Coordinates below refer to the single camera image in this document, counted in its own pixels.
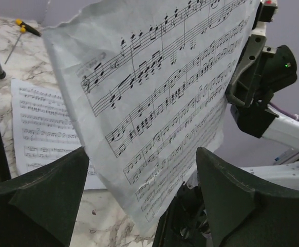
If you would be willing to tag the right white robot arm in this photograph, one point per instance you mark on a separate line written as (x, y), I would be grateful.
(285, 144)

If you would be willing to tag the yellow handled screwdriver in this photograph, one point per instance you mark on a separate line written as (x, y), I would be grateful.
(24, 28)

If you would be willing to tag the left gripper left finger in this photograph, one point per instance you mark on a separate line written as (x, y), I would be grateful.
(40, 207)

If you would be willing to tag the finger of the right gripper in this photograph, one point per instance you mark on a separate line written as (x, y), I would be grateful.
(185, 222)

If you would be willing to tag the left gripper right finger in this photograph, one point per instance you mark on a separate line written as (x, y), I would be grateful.
(243, 209)

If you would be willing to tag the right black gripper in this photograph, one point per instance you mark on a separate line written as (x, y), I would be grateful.
(261, 71)

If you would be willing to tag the sheet music page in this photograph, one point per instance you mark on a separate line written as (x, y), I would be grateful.
(42, 129)
(144, 84)

